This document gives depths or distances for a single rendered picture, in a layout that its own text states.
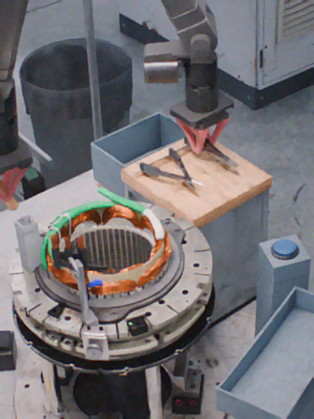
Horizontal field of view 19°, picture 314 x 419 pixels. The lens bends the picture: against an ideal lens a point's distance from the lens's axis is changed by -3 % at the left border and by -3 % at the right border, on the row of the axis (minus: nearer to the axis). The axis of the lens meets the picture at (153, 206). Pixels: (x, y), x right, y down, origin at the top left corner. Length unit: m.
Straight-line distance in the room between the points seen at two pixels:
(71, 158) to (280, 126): 1.02
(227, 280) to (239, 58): 2.18
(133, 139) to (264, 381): 0.67
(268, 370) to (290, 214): 1.99
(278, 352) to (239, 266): 0.38
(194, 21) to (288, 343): 0.54
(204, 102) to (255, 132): 2.15
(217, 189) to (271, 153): 2.00
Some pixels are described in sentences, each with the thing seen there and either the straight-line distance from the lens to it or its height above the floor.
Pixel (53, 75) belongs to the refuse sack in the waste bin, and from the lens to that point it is 3.34.
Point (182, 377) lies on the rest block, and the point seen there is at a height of 0.87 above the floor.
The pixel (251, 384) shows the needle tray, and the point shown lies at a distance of 1.39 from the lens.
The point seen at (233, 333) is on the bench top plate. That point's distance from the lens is 1.81.
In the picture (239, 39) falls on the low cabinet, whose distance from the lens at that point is 3.82.
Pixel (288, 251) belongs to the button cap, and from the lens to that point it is 1.58.
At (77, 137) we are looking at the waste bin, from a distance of 3.12.
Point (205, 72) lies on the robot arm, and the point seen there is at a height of 1.27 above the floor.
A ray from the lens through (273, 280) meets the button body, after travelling 1.58.
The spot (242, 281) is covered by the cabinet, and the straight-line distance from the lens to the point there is 1.81.
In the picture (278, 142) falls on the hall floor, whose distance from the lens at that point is 3.73.
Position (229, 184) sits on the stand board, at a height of 1.07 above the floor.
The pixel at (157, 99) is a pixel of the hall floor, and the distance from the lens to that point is 4.01.
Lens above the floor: 2.06
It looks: 37 degrees down
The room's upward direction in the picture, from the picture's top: 3 degrees counter-clockwise
